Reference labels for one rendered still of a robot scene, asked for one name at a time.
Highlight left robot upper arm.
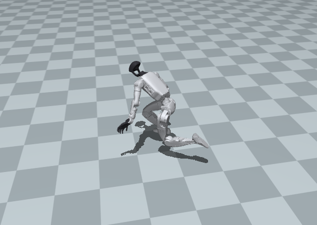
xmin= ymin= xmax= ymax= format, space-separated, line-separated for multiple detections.
xmin=133 ymin=79 xmax=144 ymax=107

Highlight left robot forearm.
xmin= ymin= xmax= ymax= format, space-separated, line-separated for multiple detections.
xmin=128 ymin=100 xmax=137 ymax=124

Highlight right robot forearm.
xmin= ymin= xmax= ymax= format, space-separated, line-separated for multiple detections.
xmin=165 ymin=86 xmax=170 ymax=98

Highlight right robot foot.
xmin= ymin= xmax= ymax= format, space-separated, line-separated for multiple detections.
xmin=153 ymin=128 xmax=171 ymax=134

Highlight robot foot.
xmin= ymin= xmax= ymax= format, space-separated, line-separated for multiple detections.
xmin=192 ymin=133 xmax=209 ymax=148
xmin=153 ymin=128 xmax=171 ymax=134

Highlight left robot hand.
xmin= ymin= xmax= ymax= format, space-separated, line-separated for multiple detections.
xmin=117 ymin=118 xmax=130 ymax=134

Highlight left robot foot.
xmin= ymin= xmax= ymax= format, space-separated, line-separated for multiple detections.
xmin=192 ymin=133 xmax=209 ymax=148

